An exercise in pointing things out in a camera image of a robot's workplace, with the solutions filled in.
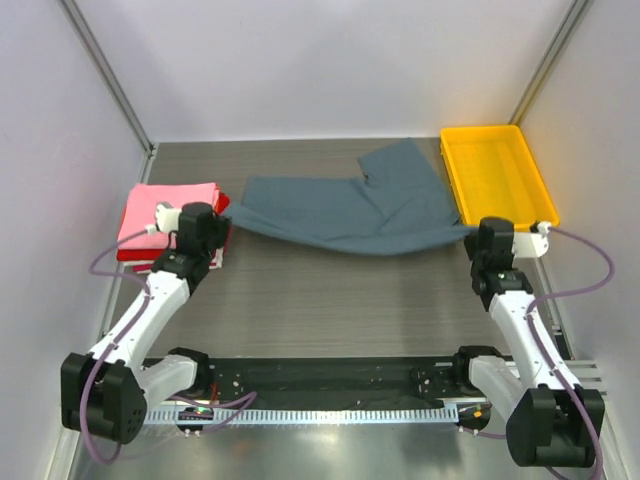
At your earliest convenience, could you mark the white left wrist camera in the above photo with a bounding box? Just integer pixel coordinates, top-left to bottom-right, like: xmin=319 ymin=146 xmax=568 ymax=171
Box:
xmin=145 ymin=202 xmax=182 ymax=235

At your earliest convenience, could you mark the red folded t-shirt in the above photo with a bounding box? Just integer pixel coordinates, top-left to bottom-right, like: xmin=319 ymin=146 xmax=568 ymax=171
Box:
xmin=115 ymin=192 xmax=232 ymax=263

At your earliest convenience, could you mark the blue-grey t-shirt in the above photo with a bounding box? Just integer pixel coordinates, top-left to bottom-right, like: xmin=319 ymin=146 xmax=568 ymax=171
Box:
xmin=225 ymin=139 xmax=470 ymax=256

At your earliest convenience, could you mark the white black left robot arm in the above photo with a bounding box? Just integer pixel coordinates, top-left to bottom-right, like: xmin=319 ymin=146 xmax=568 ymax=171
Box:
xmin=60 ymin=202 xmax=231 ymax=444

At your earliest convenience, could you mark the right aluminium corner post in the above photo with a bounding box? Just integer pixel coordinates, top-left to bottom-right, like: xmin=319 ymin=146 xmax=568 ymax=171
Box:
xmin=509 ymin=0 xmax=594 ymax=126

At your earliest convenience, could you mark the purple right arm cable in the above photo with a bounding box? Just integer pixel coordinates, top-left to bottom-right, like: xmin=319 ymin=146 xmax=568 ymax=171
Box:
xmin=457 ymin=227 xmax=615 ymax=480

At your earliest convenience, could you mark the slotted grey cable duct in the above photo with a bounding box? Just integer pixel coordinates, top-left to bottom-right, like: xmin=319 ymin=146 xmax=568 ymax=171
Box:
xmin=144 ymin=404 xmax=459 ymax=427

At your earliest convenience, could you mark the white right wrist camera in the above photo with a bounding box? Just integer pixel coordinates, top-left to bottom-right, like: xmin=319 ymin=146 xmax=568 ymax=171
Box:
xmin=512 ymin=221 xmax=552 ymax=259

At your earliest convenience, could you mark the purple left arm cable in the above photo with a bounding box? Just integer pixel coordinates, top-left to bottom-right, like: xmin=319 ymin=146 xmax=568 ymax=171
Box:
xmin=78 ymin=227 xmax=259 ymax=464

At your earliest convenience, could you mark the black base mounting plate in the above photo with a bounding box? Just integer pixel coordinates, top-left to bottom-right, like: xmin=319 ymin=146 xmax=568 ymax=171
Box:
xmin=209 ymin=356 xmax=481 ymax=401

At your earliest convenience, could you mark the yellow plastic tray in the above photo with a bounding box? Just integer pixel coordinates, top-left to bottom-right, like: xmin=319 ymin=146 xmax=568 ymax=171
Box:
xmin=440 ymin=125 xmax=560 ymax=231

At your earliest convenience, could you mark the aluminium corner post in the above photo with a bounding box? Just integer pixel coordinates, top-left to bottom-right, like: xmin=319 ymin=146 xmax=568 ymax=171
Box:
xmin=58 ymin=0 xmax=154 ymax=157
xmin=509 ymin=0 xmax=594 ymax=126

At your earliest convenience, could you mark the left aluminium corner post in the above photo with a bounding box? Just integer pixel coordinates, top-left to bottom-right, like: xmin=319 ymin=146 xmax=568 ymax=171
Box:
xmin=58 ymin=0 xmax=154 ymax=157

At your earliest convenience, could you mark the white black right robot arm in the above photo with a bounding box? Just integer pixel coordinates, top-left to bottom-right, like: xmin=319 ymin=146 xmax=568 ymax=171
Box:
xmin=450 ymin=217 xmax=605 ymax=479

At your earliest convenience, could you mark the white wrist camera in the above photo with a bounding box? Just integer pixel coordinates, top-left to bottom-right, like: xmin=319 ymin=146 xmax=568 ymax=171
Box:
xmin=145 ymin=202 xmax=182 ymax=235
xmin=512 ymin=221 xmax=552 ymax=259

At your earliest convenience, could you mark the aluminium frame rail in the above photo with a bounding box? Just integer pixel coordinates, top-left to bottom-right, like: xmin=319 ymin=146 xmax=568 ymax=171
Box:
xmin=64 ymin=358 xmax=609 ymax=401

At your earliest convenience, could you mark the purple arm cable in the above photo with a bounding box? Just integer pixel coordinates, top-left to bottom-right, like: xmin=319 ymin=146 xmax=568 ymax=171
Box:
xmin=457 ymin=227 xmax=615 ymax=480
xmin=78 ymin=227 xmax=259 ymax=464

